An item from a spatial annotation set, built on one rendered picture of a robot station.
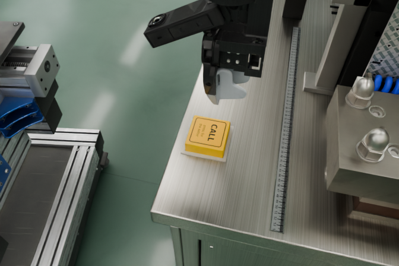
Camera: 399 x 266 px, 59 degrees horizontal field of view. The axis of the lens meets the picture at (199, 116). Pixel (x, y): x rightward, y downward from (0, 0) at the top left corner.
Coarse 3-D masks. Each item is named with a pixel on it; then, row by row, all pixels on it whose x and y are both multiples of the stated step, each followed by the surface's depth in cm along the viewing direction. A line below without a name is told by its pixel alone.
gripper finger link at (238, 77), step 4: (232, 72) 53; (236, 72) 53; (240, 72) 53; (236, 76) 54; (240, 76) 54; (244, 76) 54; (248, 76) 53; (236, 80) 54; (240, 80) 54; (244, 80) 54; (248, 80) 54
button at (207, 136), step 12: (192, 120) 65; (204, 120) 65; (216, 120) 65; (192, 132) 63; (204, 132) 63; (216, 132) 63; (228, 132) 63; (192, 144) 61; (204, 144) 61; (216, 144) 61; (216, 156) 62
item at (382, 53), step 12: (396, 12) 49; (396, 24) 50; (384, 36) 52; (396, 36) 51; (384, 48) 53; (396, 48) 53; (372, 60) 55; (384, 60) 55; (396, 60) 54; (372, 72) 57; (384, 72) 56; (396, 72) 56
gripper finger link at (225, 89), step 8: (224, 72) 49; (216, 80) 49; (224, 80) 50; (232, 80) 50; (216, 88) 51; (224, 88) 51; (232, 88) 51; (240, 88) 51; (208, 96) 52; (216, 96) 52; (224, 96) 53; (232, 96) 52; (240, 96) 52; (216, 104) 57
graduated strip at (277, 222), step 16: (288, 64) 78; (288, 80) 75; (288, 96) 72; (288, 112) 69; (288, 128) 66; (288, 144) 64; (288, 160) 62; (288, 176) 60; (272, 208) 56; (272, 224) 54
